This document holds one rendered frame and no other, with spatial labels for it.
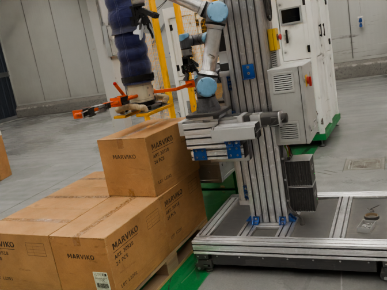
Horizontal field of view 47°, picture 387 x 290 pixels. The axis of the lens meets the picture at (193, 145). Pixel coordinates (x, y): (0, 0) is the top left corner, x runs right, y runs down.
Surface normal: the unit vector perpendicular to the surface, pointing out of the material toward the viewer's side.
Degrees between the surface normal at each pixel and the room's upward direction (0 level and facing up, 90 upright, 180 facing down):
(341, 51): 90
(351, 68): 89
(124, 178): 90
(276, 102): 90
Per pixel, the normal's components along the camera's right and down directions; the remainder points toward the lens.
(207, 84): 0.04, 0.33
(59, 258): -0.43, 0.27
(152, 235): 0.89, -0.05
